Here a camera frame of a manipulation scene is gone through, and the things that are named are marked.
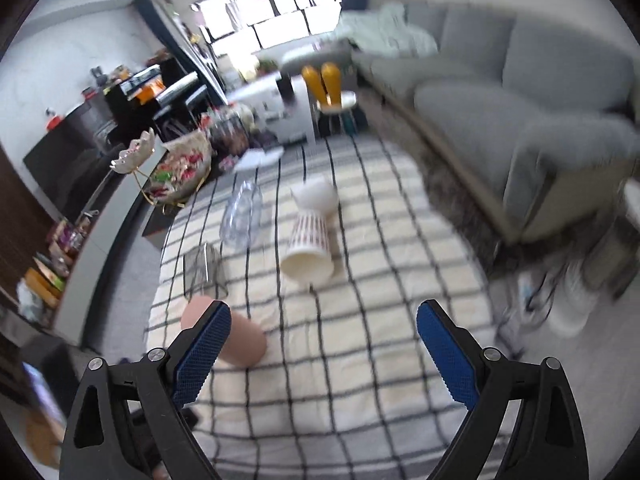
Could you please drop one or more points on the white sneakers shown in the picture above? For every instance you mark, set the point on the white sneakers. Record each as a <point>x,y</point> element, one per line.
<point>575,285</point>

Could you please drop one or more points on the striped paper cup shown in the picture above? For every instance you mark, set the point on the striped paper cup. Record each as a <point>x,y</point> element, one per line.
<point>308,252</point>

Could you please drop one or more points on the black television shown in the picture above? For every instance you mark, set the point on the black television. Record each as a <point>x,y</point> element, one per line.
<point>70,155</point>

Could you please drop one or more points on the white leaf-shaped dish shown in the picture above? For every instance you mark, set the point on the white leaf-shaped dish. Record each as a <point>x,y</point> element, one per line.
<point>134,152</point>

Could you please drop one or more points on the white cabinet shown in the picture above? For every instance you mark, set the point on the white cabinet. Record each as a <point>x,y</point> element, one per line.
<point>287,105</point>

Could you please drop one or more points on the clear glass cup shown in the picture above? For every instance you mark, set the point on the clear glass cup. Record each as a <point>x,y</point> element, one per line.
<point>202,267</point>

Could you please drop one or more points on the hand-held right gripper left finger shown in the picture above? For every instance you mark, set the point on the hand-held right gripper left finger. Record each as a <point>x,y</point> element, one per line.
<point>200,350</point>

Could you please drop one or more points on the light green blanket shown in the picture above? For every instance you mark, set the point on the light green blanket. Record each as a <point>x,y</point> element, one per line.
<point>387,27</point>

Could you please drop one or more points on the white ceramic cup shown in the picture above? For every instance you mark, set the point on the white ceramic cup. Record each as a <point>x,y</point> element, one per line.
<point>317,195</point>

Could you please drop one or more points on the checkered blanket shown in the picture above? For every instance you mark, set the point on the checkered blanket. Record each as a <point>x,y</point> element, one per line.
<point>320,310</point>

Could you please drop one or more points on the grey sofa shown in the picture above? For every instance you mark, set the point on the grey sofa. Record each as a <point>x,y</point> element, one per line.
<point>500,110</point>

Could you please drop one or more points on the pink cup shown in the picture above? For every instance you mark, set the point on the pink cup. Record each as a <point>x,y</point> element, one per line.
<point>240,340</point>

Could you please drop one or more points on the yellow-eared children's chair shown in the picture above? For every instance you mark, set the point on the yellow-eared children's chair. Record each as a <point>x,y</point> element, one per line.
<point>332,92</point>

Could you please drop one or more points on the snack basket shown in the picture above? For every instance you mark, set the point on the snack basket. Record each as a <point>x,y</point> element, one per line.
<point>181,167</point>

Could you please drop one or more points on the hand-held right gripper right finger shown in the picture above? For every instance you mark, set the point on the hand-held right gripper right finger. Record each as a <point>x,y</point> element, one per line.
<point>447,355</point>

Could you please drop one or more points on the black piano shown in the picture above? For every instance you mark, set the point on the black piano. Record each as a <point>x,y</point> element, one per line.
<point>165,92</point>

